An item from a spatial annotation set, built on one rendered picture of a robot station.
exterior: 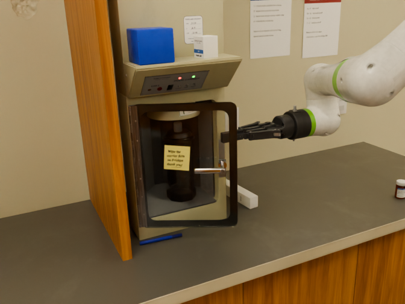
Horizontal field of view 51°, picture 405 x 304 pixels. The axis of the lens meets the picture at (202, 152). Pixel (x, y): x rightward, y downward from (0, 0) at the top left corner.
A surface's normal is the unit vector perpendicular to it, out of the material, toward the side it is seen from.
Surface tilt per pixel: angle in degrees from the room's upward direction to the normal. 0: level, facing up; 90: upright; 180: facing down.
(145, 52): 90
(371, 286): 90
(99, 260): 0
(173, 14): 90
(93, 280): 0
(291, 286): 90
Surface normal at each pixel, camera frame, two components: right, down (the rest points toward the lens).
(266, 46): 0.43, 0.29
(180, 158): -0.04, 0.33
